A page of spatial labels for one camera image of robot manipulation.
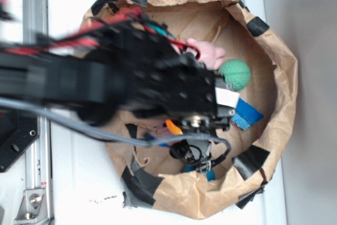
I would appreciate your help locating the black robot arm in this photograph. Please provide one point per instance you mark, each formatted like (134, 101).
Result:
(76, 72)

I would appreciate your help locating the metal corner bracket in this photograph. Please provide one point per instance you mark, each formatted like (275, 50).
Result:
(33, 208)

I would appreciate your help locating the blue sponge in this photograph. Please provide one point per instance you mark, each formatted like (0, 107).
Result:
(246, 115)

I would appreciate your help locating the blue foam ball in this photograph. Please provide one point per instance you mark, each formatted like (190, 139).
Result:
(210, 175)

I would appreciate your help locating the pink plush bunny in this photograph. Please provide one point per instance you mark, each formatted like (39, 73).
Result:
(210, 55)

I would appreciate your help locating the aluminium frame rail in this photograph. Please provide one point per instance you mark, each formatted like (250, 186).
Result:
(38, 155)

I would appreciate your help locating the green foam ball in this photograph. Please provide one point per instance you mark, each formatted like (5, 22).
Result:
(236, 72)

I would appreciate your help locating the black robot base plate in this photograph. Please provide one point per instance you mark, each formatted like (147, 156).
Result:
(18, 131)

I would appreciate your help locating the brown paper bag bin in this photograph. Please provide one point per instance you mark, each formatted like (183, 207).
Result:
(153, 179)

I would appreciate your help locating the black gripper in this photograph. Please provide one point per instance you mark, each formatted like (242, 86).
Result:
(157, 82)

